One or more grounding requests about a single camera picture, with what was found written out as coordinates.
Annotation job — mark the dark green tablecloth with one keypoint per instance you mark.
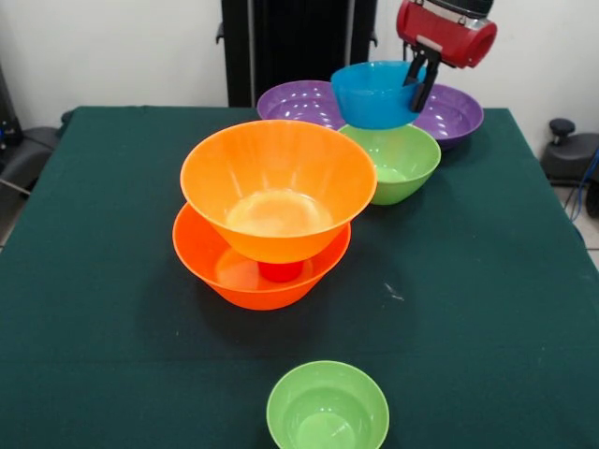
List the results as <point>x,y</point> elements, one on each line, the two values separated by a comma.
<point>93,234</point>

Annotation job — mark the large orange plastic bowl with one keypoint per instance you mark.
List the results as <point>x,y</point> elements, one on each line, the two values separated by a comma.
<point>276,163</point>
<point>201,262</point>

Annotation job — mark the black round knob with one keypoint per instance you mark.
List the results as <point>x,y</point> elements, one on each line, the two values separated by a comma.
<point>561,127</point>

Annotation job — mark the purple plastic bowl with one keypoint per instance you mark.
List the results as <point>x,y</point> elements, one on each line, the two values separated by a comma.
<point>454,117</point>
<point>295,103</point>

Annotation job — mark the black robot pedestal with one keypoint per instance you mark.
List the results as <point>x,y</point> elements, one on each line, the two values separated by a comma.
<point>304,42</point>

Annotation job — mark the red plastic cup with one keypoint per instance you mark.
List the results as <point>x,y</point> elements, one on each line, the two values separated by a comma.
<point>280,272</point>

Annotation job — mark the small green plastic bowl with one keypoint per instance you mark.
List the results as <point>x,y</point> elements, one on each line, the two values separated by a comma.
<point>327,407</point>

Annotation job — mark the medium green plastic bowl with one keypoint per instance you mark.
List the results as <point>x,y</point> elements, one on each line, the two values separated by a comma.
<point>407,159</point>

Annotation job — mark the dark brown rounded base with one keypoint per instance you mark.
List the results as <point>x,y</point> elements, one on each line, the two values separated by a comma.
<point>568,159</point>

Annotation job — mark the black device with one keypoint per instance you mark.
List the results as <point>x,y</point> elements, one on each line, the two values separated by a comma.
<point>9,117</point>

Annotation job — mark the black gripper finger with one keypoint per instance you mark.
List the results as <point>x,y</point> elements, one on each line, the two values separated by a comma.
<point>427,84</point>
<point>415,70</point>

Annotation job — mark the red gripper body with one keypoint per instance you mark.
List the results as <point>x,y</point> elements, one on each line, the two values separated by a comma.
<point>444,37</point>

